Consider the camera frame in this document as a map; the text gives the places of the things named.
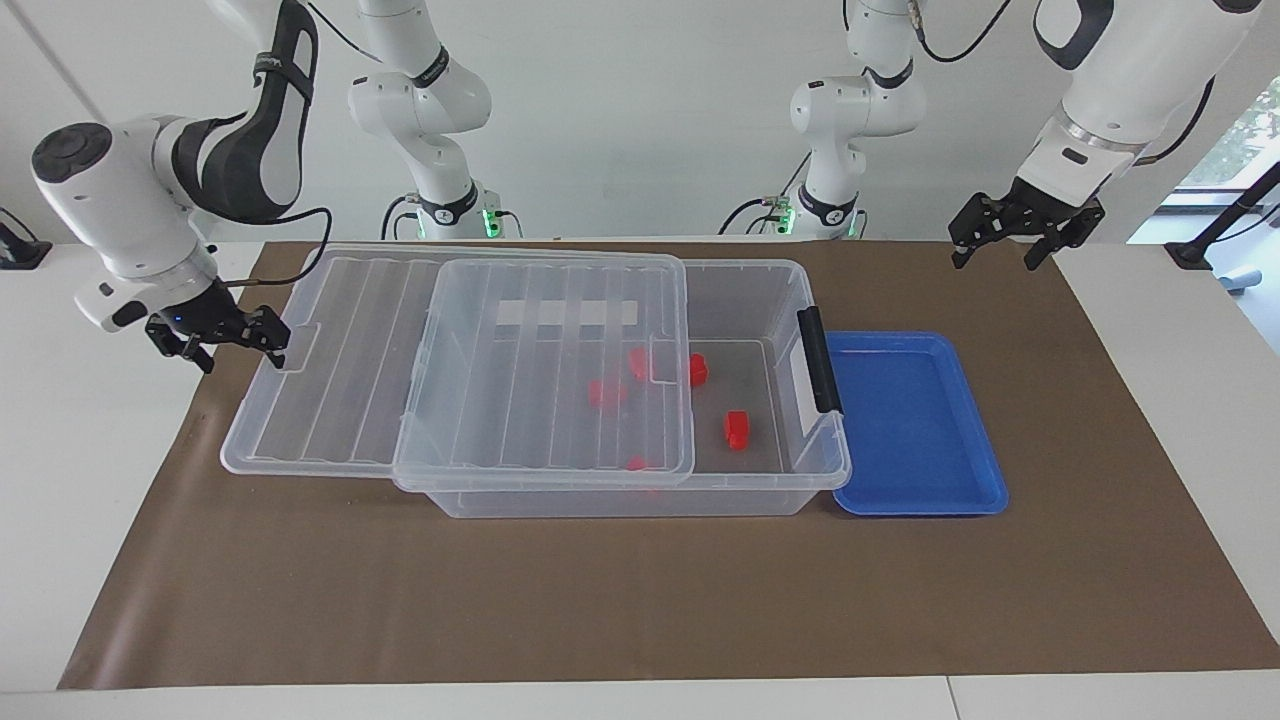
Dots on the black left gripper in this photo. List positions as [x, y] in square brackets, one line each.
[1036, 202]

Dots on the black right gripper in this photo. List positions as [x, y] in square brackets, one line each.
[200, 318]

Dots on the clear ribbed plastic lid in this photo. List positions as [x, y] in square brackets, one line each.
[330, 380]

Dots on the red block with white mark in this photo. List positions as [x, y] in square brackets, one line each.
[737, 430]

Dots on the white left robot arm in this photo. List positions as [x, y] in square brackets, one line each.
[1130, 90]

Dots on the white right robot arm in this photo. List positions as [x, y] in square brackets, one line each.
[120, 200]

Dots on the blue plastic tray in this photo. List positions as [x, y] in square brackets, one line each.
[910, 420]

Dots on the clear plastic storage box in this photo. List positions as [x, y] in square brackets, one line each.
[600, 505]

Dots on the black angled stand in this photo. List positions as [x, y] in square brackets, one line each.
[1190, 252]

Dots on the pale blue small object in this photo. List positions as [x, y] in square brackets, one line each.
[1240, 280]

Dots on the black table clamp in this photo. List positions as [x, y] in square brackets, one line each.
[20, 252]

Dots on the window with green view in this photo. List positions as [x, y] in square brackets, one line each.
[1250, 130]

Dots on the brown table mat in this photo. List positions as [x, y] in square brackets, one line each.
[300, 580]

